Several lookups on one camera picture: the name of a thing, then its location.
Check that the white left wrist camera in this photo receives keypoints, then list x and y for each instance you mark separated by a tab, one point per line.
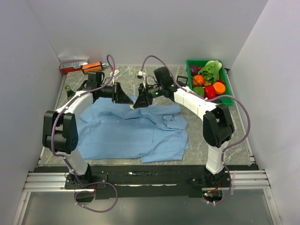
115	72

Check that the yellow toy corn piece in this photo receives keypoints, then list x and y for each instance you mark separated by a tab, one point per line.
206	83

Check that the orange black tube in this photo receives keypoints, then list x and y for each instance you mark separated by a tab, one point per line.
97	66

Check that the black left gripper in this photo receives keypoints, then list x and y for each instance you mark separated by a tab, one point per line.
118	96

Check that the green plastic tray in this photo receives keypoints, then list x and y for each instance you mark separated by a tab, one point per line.
222	79

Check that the black clear display box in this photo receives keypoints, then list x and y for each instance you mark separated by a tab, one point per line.
182	80

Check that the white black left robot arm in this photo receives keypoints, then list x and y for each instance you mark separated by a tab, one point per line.
60	133

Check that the red toy bell pepper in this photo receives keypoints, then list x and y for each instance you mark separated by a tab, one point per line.
209	92

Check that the orange toy pumpkin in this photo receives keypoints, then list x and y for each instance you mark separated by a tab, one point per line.
198	80

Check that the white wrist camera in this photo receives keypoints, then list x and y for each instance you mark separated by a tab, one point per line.
115	72
140	75

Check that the green toy lettuce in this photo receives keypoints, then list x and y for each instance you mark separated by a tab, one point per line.
210	71

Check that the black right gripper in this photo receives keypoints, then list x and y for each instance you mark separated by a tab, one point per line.
143	100

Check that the purple toy onion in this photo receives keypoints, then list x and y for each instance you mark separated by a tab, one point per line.
194	69

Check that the light blue shirt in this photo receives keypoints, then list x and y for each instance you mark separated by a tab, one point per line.
115	131

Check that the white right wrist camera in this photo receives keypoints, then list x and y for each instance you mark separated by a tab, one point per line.
140	75

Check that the red white carton box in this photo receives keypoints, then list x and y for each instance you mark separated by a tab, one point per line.
72	64

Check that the green toy bell pepper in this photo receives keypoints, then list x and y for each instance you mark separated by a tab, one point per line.
199	91

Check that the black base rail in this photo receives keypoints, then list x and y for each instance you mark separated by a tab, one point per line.
109	181

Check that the green glass bottle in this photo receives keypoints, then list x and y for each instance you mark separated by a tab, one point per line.
70	92

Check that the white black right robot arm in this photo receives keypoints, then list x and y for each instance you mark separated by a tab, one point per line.
217	128

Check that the orange toy carrot slice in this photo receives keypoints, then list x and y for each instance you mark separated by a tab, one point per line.
220	88

